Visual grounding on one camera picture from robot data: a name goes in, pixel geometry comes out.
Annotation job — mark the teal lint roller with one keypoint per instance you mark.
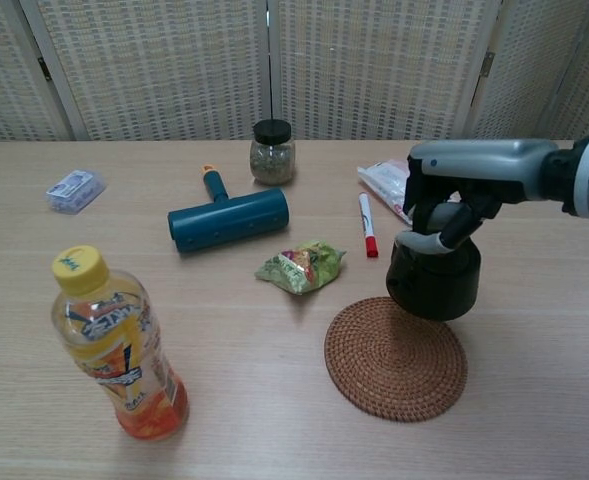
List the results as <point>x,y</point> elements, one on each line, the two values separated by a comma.
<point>229,222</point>

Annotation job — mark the white marker with red cap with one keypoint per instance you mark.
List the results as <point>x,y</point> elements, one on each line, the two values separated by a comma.
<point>366,220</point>

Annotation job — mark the brass screen hinge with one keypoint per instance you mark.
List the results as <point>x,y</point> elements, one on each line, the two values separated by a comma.
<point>488,64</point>
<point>44,69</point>

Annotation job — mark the black teapot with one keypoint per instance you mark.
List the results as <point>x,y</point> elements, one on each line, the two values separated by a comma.
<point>439,290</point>

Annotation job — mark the orange drink bottle yellow cap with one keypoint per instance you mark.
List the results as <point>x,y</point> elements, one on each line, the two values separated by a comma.
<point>124,360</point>

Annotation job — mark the white pink plastic packet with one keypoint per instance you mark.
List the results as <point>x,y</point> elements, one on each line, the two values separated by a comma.
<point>386,182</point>

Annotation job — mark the green snack bag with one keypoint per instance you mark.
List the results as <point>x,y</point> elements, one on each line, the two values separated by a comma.
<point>299,267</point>

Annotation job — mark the glass jar with black lid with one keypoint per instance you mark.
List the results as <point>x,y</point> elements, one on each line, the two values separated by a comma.
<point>272,160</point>

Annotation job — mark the brown woven coaster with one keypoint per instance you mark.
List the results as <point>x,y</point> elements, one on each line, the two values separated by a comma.
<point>396,370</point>

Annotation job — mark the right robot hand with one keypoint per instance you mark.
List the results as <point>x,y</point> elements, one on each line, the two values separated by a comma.
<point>484,160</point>

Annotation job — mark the woven folding screen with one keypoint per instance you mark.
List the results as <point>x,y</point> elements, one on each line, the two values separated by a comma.
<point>164,65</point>

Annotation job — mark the small clear plastic box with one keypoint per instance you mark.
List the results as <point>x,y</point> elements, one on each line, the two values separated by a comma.
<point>74,192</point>

